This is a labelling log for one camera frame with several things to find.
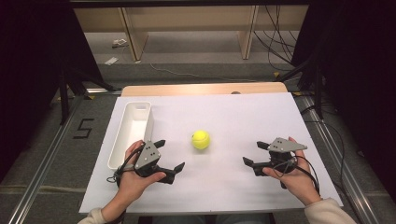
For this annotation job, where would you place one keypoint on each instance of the person's right hand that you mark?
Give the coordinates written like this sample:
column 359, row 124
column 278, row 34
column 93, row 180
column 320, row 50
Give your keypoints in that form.
column 299, row 183

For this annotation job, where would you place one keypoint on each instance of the white paper scrap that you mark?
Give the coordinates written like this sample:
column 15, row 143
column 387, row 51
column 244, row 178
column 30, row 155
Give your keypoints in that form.
column 111, row 61

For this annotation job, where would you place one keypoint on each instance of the white adapter on floor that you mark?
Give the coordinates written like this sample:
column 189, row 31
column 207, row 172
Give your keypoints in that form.
column 120, row 42

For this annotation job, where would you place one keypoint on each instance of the black metal stand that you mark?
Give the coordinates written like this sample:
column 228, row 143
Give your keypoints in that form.
column 67, row 90
column 316, row 81

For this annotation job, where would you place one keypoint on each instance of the black tape floor mark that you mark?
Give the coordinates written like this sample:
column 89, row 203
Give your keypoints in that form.
column 83, row 128

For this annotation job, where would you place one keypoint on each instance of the white plastic tray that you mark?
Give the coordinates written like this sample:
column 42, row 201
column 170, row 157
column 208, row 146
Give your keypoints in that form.
column 134, row 130

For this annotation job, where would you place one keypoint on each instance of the person's left hand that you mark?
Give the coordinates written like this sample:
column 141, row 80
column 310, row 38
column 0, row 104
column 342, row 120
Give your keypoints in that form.
column 134, row 183

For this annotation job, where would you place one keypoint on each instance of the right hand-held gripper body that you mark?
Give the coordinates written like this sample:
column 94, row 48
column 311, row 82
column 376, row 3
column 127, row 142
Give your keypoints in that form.
column 285, row 157

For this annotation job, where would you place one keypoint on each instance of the dark curtain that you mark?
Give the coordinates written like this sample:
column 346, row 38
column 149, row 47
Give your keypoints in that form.
column 31, row 62
column 361, row 62

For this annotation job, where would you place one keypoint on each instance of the yellow tennis ball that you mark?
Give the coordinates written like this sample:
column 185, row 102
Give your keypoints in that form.
column 200, row 140

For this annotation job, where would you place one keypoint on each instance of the white board sheet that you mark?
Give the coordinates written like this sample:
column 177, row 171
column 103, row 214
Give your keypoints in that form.
column 233, row 124

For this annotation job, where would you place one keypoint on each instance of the light wooden bench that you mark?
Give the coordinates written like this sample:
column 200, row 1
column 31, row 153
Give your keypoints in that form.
column 186, row 18

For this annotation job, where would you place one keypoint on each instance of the aluminium floor rail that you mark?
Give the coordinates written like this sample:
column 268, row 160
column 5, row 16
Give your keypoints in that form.
column 43, row 168
column 339, row 158

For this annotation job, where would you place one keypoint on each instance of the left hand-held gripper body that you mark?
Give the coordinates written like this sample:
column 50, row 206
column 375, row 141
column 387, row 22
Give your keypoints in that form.
column 148, row 156

